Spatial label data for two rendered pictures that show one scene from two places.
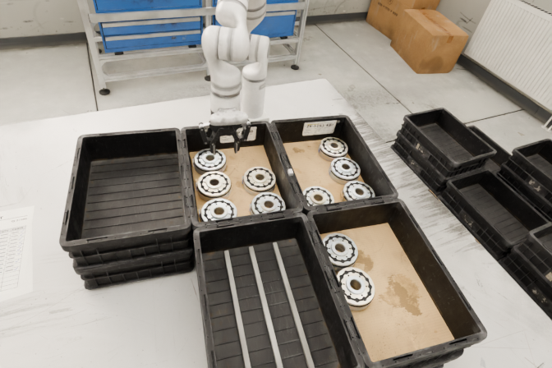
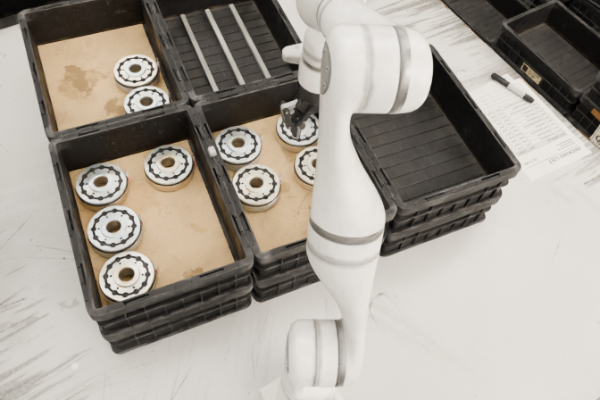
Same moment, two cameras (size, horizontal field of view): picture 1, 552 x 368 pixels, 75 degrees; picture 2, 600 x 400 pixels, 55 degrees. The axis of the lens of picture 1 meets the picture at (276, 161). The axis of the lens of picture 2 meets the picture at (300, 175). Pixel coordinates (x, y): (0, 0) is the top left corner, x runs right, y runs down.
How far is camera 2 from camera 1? 1.46 m
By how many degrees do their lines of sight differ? 80
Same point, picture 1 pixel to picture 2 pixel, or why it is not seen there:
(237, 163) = (295, 223)
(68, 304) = not seen: hidden behind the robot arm
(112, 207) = (426, 132)
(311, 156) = (170, 264)
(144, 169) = (422, 190)
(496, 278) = not seen: outside the picture
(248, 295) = (246, 67)
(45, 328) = not seen: hidden behind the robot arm
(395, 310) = (93, 67)
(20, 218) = (529, 163)
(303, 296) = (190, 70)
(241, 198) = (276, 166)
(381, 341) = (116, 44)
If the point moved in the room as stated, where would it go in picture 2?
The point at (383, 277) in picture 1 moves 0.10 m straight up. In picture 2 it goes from (96, 95) to (87, 64)
